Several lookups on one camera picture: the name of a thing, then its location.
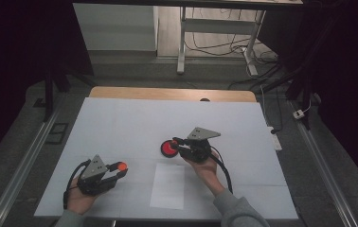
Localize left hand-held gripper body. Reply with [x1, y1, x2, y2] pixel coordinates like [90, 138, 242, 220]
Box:
[77, 153, 118, 197]

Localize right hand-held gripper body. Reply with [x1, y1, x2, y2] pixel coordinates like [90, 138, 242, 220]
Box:
[179, 126, 222, 165]

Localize round red ink pad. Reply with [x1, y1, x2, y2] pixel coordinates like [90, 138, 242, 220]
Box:
[160, 139, 180, 159]

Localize person's right hand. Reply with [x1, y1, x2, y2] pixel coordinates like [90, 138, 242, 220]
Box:
[182, 149, 227, 197]

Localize person's left hand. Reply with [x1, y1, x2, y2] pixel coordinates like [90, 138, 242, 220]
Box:
[65, 184, 101, 217]

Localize white paper sheet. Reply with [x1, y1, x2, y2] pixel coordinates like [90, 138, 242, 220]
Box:
[149, 163, 187, 211]

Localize black floor socket plate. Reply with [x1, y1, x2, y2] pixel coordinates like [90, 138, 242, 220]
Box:
[45, 122, 70, 146]

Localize white power strip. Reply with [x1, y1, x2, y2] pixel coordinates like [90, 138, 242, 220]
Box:
[267, 126, 283, 151]

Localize small black floor plate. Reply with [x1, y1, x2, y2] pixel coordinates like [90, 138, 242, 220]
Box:
[32, 97, 46, 109]

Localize black metal stand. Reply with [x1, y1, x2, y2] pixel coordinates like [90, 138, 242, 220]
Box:
[43, 61, 97, 123]
[261, 46, 315, 131]

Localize white cabinet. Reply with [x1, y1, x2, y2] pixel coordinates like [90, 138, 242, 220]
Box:
[72, 3, 159, 52]

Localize dark curtain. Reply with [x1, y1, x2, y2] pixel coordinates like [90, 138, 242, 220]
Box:
[0, 0, 95, 173]
[257, 0, 358, 198]

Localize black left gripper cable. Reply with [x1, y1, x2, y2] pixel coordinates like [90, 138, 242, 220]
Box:
[62, 158, 92, 211]

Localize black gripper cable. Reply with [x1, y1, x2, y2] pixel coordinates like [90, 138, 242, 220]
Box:
[209, 146, 234, 194]
[62, 158, 92, 211]

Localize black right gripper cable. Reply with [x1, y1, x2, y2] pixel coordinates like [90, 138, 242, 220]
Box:
[209, 146, 234, 194]

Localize metal floor rail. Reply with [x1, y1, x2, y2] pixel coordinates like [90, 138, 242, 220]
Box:
[289, 100, 358, 227]
[0, 103, 65, 227]

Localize black floor cables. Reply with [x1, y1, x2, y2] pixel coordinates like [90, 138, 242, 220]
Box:
[185, 8, 284, 91]

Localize white desk frame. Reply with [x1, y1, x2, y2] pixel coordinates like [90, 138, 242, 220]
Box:
[176, 6, 267, 77]

